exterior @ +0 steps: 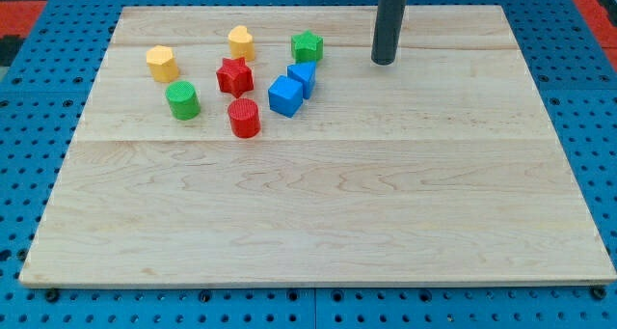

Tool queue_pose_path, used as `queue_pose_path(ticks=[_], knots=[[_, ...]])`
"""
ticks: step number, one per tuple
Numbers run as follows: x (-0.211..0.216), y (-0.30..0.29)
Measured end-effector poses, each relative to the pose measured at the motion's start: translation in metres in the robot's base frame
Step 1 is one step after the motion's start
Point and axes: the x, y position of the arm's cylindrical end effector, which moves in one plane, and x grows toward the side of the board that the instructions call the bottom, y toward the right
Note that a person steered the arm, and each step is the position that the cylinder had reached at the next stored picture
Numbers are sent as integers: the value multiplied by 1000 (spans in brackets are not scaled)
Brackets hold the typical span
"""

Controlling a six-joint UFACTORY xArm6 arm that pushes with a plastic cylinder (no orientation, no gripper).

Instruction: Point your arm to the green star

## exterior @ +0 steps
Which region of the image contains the black cylindrical robot arm rod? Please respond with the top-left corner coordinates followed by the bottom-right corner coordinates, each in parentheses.
top-left (371, 0), bottom-right (407, 66)

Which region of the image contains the red star block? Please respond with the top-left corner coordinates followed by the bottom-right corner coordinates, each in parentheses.
top-left (216, 57), bottom-right (254, 97)

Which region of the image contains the green star block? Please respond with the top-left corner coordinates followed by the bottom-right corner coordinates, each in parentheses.
top-left (291, 30), bottom-right (324, 63)

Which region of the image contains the light wooden board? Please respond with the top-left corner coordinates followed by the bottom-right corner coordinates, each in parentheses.
top-left (19, 6), bottom-right (616, 289)

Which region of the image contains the blue cube block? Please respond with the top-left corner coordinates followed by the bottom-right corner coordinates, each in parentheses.
top-left (268, 75), bottom-right (304, 118)

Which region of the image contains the red cylinder block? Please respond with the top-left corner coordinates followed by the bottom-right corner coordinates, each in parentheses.
top-left (228, 98), bottom-right (261, 138)

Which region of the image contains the blue triangle block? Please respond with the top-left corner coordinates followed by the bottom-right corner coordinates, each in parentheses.
top-left (287, 61), bottom-right (317, 99)

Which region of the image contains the yellow heart block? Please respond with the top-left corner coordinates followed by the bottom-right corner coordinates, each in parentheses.
top-left (228, 25), bottom-right (255, 62)

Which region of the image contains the green cylinder block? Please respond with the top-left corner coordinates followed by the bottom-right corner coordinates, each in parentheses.
top-left (165, 81), bottom-right (201, 121)

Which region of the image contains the yellow hexagon block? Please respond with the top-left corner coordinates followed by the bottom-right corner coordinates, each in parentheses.
top-left (146, 45), bottom-right (179, 83)

